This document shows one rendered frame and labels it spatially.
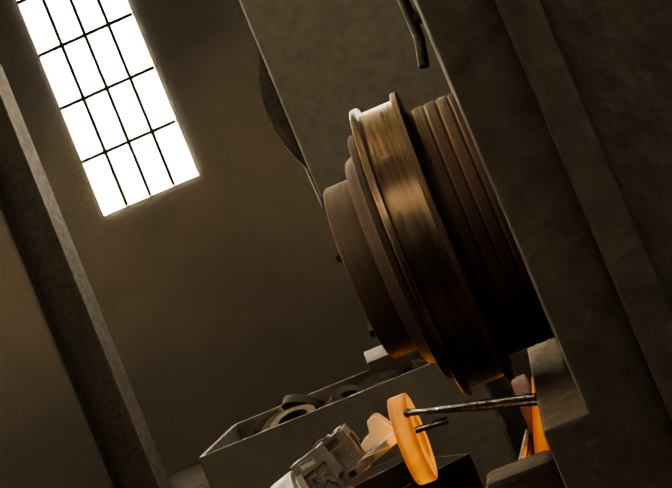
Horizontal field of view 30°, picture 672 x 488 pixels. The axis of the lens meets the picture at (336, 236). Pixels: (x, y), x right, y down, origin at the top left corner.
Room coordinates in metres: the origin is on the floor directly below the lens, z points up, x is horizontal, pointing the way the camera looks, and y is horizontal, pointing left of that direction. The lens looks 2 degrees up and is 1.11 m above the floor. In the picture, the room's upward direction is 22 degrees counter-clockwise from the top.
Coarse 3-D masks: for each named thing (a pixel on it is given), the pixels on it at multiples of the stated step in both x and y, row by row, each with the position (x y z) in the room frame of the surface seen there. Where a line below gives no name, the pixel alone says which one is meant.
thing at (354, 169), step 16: (352, 144) 1.83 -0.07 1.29; (352, 160) 1.79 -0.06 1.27; (352, 176) 1.82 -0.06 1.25; (352, 192) 1.80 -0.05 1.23; (368, 192) 1.75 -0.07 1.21; (368, 208) 1.74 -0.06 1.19; (368, 224) 1.76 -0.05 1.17; (384, 224) 1.73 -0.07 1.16; (368, 240) 1.76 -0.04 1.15; (384, 240) 1.72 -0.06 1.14; (384, 256) 1.75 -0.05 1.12; (384, 272) 1.76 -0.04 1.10; (400, 272) 1.72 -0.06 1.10; (400, 288) 1.73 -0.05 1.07; (400, 304) 1.77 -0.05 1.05; (416, 304) 1.73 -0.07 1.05; (416, 320) 1.74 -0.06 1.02; (416, 336) 1.80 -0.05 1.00; (432, 336) 1.76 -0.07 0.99; (432, 352) 1.78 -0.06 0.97; (448, 368) 1.83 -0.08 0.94
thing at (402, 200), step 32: (352, 128) 1.79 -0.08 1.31; (384, 128) 1.78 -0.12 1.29; (384, 160) 1.73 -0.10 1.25; (384, 192) 1.71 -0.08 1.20; (416, 192) 1.70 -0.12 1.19; (416, 224) 1.69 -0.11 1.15; (416, 256) 1.69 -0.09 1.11; (448, 256) 1.69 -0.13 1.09; (416, 288) 1.69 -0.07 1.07; (448, 288) 1.70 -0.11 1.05; (448, 320) 1.72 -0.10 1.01; (448, 352) 1.74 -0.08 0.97; (480, 352) 1.76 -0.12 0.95; (480, 384) 1.87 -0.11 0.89
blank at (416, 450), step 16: (400, 400) 2.10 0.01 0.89; (400, 416) 2.07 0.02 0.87; (416, 416) 2.16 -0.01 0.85; (400, 432) 2.06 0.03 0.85; (400, 448) 2.06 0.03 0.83; (416, 448) 2.05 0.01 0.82; (416, 464) 2.06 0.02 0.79; (432, 464) 2.12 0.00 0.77; (416, 480) 2.08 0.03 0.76; (432, 480) 2.10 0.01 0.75
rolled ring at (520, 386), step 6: (522, 378) 2.80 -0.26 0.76; (516, 384) 2.78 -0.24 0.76; (522, 384) 2.77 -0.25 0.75; (516, 390) 2.76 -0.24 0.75; (522, 390) 2.75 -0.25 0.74; (528, 390) 2.75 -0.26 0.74; (522, 408) 2.73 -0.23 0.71; (528, 408) 2.73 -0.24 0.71; (528, 414) 2.72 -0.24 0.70; (528, 420) 2.72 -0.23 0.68; (528, 426) 2.72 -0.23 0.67
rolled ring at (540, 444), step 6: (534, 390) 2.57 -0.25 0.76; (534, 408) 2.54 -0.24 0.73; (534, 414) 2.54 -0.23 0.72; (534, 420) 2.54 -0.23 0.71; (540, 420) 2.54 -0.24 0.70; (534, 426) 2.54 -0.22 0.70; (540, 426) 2.54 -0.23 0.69; (534, 432) 2.54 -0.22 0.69; (540, 432) 2.54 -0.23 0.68; (534, 438) 2.54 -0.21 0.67; (540, 438) 2.54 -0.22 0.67; (534, 444) 2.55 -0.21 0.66; (540, 444) 2.55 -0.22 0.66; (546, 444) 2.54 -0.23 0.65; (534, 450) 2.56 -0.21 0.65; (540, 450) 2.55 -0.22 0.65
